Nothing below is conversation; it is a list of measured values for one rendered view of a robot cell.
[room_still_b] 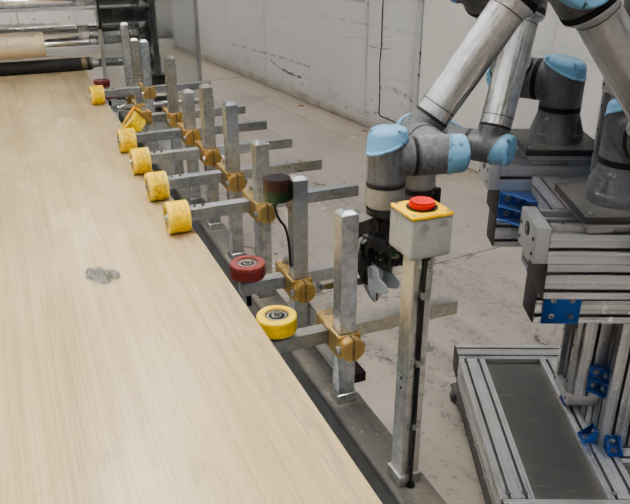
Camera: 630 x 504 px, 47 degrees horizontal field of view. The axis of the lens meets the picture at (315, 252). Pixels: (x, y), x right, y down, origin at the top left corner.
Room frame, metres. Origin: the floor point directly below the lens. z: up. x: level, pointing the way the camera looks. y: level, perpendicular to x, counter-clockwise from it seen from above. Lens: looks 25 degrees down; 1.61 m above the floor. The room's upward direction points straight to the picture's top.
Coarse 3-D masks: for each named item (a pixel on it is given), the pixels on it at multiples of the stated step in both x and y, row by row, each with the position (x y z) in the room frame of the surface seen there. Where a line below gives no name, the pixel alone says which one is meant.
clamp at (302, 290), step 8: (280, 264) 1.53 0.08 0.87; (288, 264) 1.53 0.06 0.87; (288, 272) 1.49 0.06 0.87; (288, 280) 1.46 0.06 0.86; (296, 280) 1.45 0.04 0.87; (304, 280) 1.45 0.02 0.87; (288, 288) 1.46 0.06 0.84; (296, 288) 1.43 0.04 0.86; (304, 288) 1.43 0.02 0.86; (312, 288) 1.44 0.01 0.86; (296, 296) 1.42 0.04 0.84; (304, 296) 1.43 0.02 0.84; (312, 296) 1.44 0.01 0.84
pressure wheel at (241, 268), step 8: (240, 256) 1.50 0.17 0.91; (248, 256) 1.50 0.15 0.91; (256, 256) 1.50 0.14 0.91; (232, 264) 1.46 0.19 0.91; (240, 264) 1.46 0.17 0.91; (248, 264) 1.46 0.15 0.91; (256, 264) 1.46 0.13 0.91; (264, 264) 1.46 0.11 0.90; (232, 272) 1.44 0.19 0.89; (240, 272) 1.43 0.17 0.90; (248, 272) 1.43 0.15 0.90; (256, 272) 1.44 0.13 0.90; (264, 272) 1.46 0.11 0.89; (240, 280) 1.43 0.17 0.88; (248, 280) 1.43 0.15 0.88; (256, 280) 1.44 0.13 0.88; (248, 296) 1.46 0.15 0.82; (248, 304) 1.46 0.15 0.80
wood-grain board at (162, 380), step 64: (0, 128) 2.65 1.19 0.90; (64, 128) 2.65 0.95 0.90; (0, 192) 1.95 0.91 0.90; (64, 192) 1.95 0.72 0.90; (128, 192) 1.95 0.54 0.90; (0, 256) 1.51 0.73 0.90; (64, 256) 1.51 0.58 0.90; (128, 256) 1.51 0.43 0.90; (192, 256) 1.51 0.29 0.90; (0, 320) 1.22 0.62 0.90; (64, 320) 1.22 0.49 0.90; (128, 320) 1.22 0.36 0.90; (192, 320) 1.22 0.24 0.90; (256, 320) 1.22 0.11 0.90; (0, 384) 1.00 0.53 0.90; (64, 384) 1.00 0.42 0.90; (128, 384) 1.00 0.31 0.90; (192, 384) 1.00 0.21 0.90; (256, 384) 1.00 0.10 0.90; (0, 448) 0.84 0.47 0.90; (64, 448) 0.84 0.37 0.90; (128, 448) 0.84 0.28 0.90; (192, 448) 0.84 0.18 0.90; (256, 448) 0.84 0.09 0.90; (320, 448) 0.84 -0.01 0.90
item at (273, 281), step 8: (320, 264) 1.55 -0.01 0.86; (328, 264) 1.55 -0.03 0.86; (280, 272) 1.51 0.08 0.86; (312, 272) 1.51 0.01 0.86; (320, 272) 1.52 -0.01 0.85; (328, 272) 1.53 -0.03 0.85; (264, 280) 1.47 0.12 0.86; (272, 280) 1.48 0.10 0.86; (280, 280) 1.48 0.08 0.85; (312, 280) 1.51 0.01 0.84; (320, 280) 1.52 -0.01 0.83; (240, 288) 1.46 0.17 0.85; (248, 288) 1.45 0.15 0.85; (256, 288) 1.46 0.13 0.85; (264, 288) 1.47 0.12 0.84; (272, 288) 1.48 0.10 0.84; (280, 288) 1.48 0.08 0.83
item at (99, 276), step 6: (90, 270) 1.42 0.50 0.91; (96, 270) 1.41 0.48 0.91; (102, 270) 1.41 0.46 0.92; (108, 270) 1.41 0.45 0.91; (114, 270) 1.41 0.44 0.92; (90, 276) 1.39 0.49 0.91; (96, 276) 1.39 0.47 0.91; (102, 276) 1.38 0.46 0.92; (108, 276) 1.40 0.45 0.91; (114, 276) 1.40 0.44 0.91; (120, 276) 1.40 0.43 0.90; (96, 282) 1.37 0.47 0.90; (102, 282) 1.37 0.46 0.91; (108, 282) 1.37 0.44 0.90
